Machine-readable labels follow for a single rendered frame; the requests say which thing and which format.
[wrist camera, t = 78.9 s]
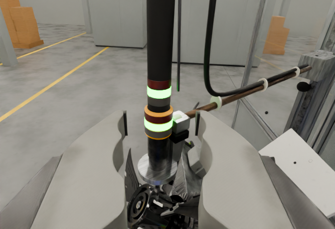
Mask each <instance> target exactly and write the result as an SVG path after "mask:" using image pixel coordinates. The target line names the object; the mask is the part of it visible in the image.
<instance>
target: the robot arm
mask: <svg viewBox="0 0 335 229"><path fill-rule="evenodd" d="M127 135H128V127H127V111H126V110H117V111H115V112H114V113H112V114H111V115H109V116H108V117H106V118H105V119H103V120H102V121H101V122H99V123H98V124H96V125H95V126H93V127H92V128H90V129H89V130H87V131H86V132H85V133H83V134H82V135H81V136H80V137H78V138H77V139H76V140H75V141H74V142H73V143H72V144H71V145H70V146H69V147H68V148H67V149H66V150H65V151H64V152H63V153H62V154H61V155H60V156H57V157H52V158H51V159H50V160H49V161H48V162H47V163H46V164H45V165H44V166H43V167H42V168H41V169H40V170H39V171H38V172H37V173H36V175H35V176H34V177H33V178H32V179H31V180H30V181H29V182H28V183H27V184H26V185H25V186H24V187H23V188H22V189H21V190H20V191H19V192H18V193H17V194H16V196H15V197H14V198H13V199H12V200H11V201H10V202H9V203H8V204H7V205H6V206H5V207H4V208H3V209H2V210H1V211H0V229H128V222H127V203H126V194H125V184H124V179H123V178H122V177H121V176H120V174H119V173H118V171H119V169H120V167H121V166H122V164H123V162H124V153H123V143H122V141H123V139H124V138H125V136H127ZM195 136H198V138H199V140H200V141H201V143H202V144H201V151H200V158H199V161H200V163H201V164H202V166H203V167H204V169H205V171H206V175H205V176H204V177H203V180H202V186H201V192H200V199H199V205H198V229H335V226H334V225H333V223H332V222H331V221H330V220H329V219H328V218H327V217H326V216H325V215H324V213H323V212H322V211H321V210H320V209H319V208H318V207H317V206H316V205H315V204H314V203H313V202H312V201H311V200H310V199H309V198H308V197H307V196H306V195H305V194H304V192H303V191H302V190H301V189H300V188H299V187H298V186H297V185H296V184H295V183H294V182H293V181H292V180H291V179H290V178H289V177H288V176H287V175H286V174H285V173H284V172H283V171H282V170H281V168H280V167H279V166H278V165H277V164H276V163H275V162H274V161H273V160H272V159H271V158H270V157H269V156H261V154H260V153H259V152H258V151H257V150H256V149H255V148H254V147H253V146H252V145H251V144H250V143H249V142H248V141H247V140H246V139H245V138H243V137H242V136H241V135H240V134H239V133H237V132H236V131H235V130H233V129H232V128H230V127H229V126H227V125H226V124H225V123H223V122H222V121H220V120H219V119H217V118H216V117H214V116H213V115H211V114H210V113H209V112H207V111H204V110H199V111H196V114H195Z"/></svg>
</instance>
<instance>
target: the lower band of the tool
mask: <svg viewBox="0 0 335 229"><path fill-rule="evenodd" d="M147 106H148V105H146V106H145V112H146V113H147V114H148V115H150V116H154V117H165V116H168V115H170V114H171V113H172V112H173V107H172V106H171V105H170V110H169V111H167V112H164V113H155V112H152V111H150V110H148V108H147ZM146 121H147V120H146ZM170 121H171V120H170ZM170 121H169V122H170ZM147 122H149V121H147ZM149 123H151V122H149ZM167 123H168V122H167ZM151 124H154V123H151ZM163 124H166V123H163ZM156 125H162V124H156ZM147 129H148V128H147ZM149 130H150V129H149ZM167 130H169V129H167ZM167 130H165V131H167ZM151 131H153V130H151ZM154 132H155V131H154ZM157 132H161V131H157ZM162 132H164V131H162ZM146 135H147V134H146ZM170 135H171V134H170ZM170 135H169V136H170ZM147 136H148V135H147ZM169 136H167V137H169ZM148 137H150V136H148ZM167 137H165V138H167ZM150 138H152V137H150ZM165 138H152V139H155V140H162V139H165Z"/></svg>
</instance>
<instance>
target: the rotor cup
mask: <svg viewBox="0 0 335 229"><path fill-rule="evenodd" d="M154 200H156V193H155V187H154V186H152V185H151V184H143V185H141V186H140V187H139V188H137V190H136V191H135V192H134V193H133V195H132V197H131V198H130V200H129V203H128V205H127V222H128V228H129V229H138V228H139V227H140V228H142V229H187V227H188V222H189V217H188V216H184V215H181V216H179V215H178V214H176V215H172V216H168V217H164V218H160V216H161V214H162V213H163V212H165V211H167V210H169V209H170V208H171V207H174V206H176V203H182V202H183V201H184V200H185V199H184V198H182V197H180V196H179V195H171V196H169V195H168V194H166V193H165V192H163V191H161V190H160V192H159V201H158V202H159V203H161V204H162V205H163V207H161V206H159V205H157V204H155V203H154ZM138 201H141V206H140V207H139V208H138V209H137V208H136V205H137V203H138Z"/></svg>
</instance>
